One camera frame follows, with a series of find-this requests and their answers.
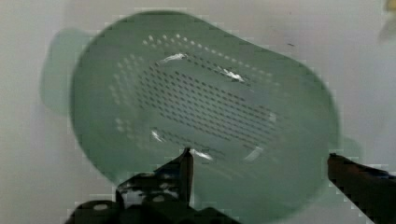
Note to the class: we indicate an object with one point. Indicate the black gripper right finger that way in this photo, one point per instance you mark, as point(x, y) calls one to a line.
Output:
point(372, 190)

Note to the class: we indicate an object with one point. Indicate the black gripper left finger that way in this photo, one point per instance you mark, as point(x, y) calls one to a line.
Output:
point(159, 197)

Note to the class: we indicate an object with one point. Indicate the green plastic strainer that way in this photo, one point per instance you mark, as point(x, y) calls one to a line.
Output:
point(260, 126)

